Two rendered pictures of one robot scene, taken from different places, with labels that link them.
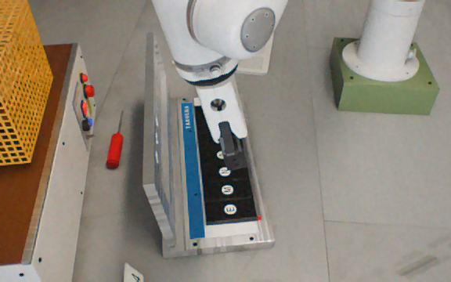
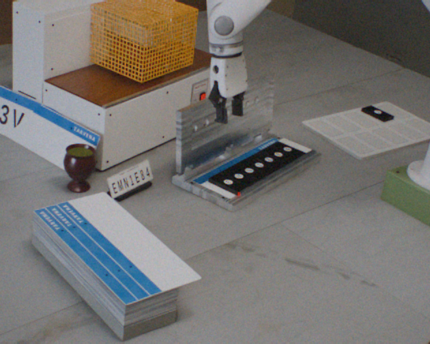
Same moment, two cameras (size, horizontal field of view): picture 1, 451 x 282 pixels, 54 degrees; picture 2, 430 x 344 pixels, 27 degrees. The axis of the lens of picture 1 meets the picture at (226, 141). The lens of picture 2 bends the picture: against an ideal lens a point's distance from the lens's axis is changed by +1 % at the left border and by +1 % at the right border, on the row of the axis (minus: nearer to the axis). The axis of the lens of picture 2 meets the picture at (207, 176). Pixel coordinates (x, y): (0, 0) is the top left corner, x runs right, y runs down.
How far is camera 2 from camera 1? 176 cm
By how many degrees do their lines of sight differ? 36
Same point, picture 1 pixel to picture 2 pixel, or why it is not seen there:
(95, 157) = not seen: hidden behind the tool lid
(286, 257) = (233, 218)
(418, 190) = (363, 250)
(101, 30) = (282, 86)
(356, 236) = (287, 237)
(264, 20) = (226, 22)
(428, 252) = (318, 265)
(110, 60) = not seen: hidden behind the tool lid
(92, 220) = (157, 153)
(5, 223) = (109, 95)
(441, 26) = not seen: outside the picture
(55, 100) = (183, 74)
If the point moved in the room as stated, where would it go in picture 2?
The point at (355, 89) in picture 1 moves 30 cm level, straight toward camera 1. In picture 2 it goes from (394, 181) to (299, 196)
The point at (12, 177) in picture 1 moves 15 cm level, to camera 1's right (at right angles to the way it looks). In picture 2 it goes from (129, 85) to (166, 104)
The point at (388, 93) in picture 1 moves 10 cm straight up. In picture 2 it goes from (418, 196) to (426, 163)
